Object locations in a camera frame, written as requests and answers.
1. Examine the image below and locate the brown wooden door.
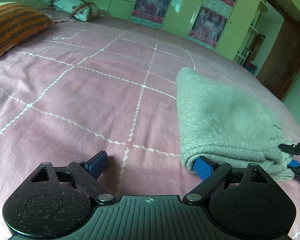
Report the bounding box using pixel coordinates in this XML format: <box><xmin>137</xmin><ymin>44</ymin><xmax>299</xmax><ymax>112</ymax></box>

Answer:
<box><xmin>257</xmin><ymin>20</ymin><xmax>300</xmax><ymax>101</ymax></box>

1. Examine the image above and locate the pink grid bedsheet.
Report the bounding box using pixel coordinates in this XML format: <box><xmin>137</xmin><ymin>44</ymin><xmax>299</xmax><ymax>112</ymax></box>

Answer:
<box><xmin>0</xmin><ymin>17</ymin><xmax>300</xmax><ymax>239</ymax></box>

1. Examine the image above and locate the corner shelf unit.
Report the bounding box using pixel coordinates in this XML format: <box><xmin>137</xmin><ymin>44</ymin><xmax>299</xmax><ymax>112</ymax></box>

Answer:
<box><xmin>234</xmin><ymin>0</ymin><xmax>268</xmax><ymax>66</ymax></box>

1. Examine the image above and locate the green wardrobe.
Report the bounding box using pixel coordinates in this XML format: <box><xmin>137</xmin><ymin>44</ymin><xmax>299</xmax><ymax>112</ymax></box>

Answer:
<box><xmin>92</xmin><ymin>0</ymin><xmax>260</xmax><ymax>60</ymax></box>

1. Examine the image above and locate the white patterned pillow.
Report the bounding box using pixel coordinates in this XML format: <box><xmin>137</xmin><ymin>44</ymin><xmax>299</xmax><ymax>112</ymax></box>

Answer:
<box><xmin>43</xmin><ymin>0</ymin><xmax>102</xmax><ymax>22</ymax></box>

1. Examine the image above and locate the orange striped pillow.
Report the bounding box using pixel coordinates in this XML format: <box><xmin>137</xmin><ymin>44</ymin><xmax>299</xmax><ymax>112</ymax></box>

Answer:
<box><xmin>0</xmin><ymin>3</ymin><xmax>53</xmax><ymax>57</ymax></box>

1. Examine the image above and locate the right lower wall poster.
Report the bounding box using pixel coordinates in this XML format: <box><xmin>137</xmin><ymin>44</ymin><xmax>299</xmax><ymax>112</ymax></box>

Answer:
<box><xmin>188</xmin><ymin>7</ymin><xmax>228</xmax><ymax>50</ymax></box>

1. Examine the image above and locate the left wall poster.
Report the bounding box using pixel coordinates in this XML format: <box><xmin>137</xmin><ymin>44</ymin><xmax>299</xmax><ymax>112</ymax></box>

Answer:
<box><xmin>132</xmin><ymin>0</ymin><xmax>171</xmax><ymax>24</ymax></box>

